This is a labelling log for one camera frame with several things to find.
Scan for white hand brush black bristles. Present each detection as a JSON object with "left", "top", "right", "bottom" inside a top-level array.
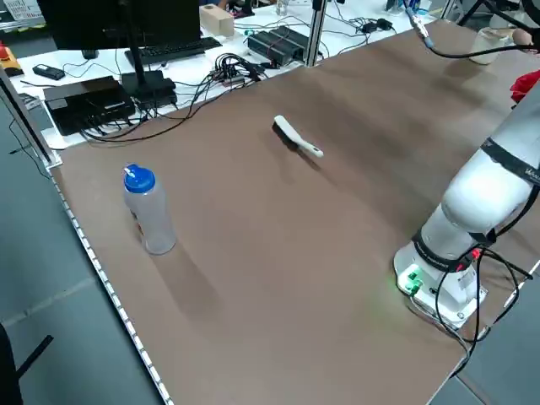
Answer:
[{"left": 272, "top": 114, "right": 326, "bottom": 159}]

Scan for small beige lidded bin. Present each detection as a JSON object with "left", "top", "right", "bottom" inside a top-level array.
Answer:
[{"left": 469, "top": 25, "right": 534, "bottom": 66}]

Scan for clear bottle blue lid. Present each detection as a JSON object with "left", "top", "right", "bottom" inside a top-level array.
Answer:
[{"left": 122, "top": 164, "right": 178, "bottom": 256}]

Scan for black usb hub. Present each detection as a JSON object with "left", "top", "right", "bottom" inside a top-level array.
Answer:
[{"left": 210, "top": 51, "right": 271, "bottom": 89}]

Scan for black finned power supply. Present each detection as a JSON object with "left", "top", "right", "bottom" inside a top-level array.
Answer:
[{"left": 246, "top": 24, "right": 311, "bottom": 69}]

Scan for black keyboard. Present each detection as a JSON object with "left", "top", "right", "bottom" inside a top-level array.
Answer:
[{"left": 124, "top": 36, "right": 224, "bottom": 66}]

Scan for wooden block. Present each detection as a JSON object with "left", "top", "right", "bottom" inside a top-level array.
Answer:
[{"left": 198, "top": 4, "right": 235, "bottom": 39}]

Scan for flat black device box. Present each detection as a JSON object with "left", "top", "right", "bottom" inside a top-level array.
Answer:
[{"left": 42, "top": 75, "right": 138, "bottom": 138}]

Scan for black monitor with stand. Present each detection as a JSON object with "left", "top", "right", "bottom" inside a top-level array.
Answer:
[{"left": 36, "top": 0, "right": 202, "bottom": 109}]

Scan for clear acrylic panel stand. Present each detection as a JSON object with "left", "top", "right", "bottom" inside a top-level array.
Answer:
[{"left": 0, "top": 66, "right": 63, "bottom": 170}]

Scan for aluminium profile post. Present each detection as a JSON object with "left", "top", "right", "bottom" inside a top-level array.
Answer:
[{"left": 305, "top": 0, "right": 330, "bottom": 69}]

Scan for black arm base cable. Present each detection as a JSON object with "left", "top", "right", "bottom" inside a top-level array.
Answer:
[{"left": 433, "top": 241, "right": 534, "bottom": 354}]

